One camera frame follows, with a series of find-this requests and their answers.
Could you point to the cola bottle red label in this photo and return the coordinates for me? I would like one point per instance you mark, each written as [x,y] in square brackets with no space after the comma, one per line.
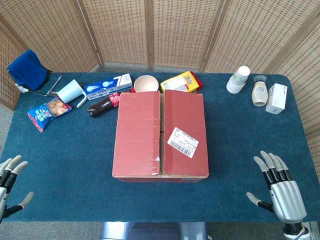
[100,107]

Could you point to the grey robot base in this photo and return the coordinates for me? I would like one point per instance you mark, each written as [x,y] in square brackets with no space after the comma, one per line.
[150,231]

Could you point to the woven folding screen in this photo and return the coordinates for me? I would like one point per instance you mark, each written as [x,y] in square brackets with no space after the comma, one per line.
[120,30]

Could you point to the blue white toothpaste box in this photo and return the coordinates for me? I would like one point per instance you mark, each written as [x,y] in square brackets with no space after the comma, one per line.
[107,85]

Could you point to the mayonnaise jar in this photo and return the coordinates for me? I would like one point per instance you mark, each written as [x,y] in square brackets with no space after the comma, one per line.
[260,93]

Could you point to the stack of paper cups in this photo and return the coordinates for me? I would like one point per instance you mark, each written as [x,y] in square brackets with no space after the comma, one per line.
[237,81]

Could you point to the white charger plug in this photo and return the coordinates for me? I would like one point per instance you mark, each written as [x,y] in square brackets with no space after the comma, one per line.
[22,88]

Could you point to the light blue plastic mug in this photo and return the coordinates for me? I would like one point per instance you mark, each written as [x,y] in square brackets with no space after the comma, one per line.
[70,91]

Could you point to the beige bowl red outside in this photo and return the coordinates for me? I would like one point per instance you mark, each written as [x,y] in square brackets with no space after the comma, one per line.
[146,83]

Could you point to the dark blue carpeted table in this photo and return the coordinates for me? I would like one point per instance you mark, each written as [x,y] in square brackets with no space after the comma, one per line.
[75,162]

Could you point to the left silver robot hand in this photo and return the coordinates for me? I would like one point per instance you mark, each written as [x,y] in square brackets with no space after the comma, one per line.
[10,172]

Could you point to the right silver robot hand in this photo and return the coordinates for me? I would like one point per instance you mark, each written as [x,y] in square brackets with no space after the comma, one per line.
[287,197]

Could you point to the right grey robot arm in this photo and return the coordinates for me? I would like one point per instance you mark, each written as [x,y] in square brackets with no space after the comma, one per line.
[295,230]

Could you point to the blue cookie snack bag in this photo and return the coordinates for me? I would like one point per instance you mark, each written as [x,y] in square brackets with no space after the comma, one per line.
[47,112]

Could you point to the white carton box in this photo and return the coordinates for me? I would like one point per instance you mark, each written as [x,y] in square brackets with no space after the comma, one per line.
[276,100]

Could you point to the red cardboard shipping box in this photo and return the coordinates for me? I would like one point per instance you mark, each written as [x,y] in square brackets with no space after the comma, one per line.
[137,135]

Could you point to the yellow snack package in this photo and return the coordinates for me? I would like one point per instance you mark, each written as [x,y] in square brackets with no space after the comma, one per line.
[178,83]

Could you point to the blue cloth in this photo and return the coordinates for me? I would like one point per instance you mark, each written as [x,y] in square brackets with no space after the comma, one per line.
[27,70]

